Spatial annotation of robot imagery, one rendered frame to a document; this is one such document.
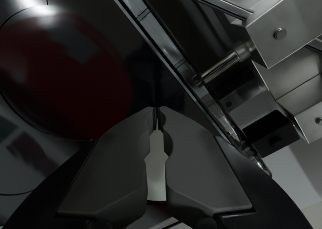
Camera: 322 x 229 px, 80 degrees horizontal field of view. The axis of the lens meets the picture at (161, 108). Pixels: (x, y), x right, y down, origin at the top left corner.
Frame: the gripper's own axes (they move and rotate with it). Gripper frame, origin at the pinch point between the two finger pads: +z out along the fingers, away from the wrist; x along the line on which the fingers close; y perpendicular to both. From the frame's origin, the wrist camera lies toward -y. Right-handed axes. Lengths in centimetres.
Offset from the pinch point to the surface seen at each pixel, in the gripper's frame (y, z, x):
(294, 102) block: 0.9, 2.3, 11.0
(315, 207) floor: 146, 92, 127
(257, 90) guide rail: 1.7, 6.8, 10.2
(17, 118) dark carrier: 1.3, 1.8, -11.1
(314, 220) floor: 165, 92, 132
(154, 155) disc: 5.5, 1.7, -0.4
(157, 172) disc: 7.6, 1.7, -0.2
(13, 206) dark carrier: 11.9, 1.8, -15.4
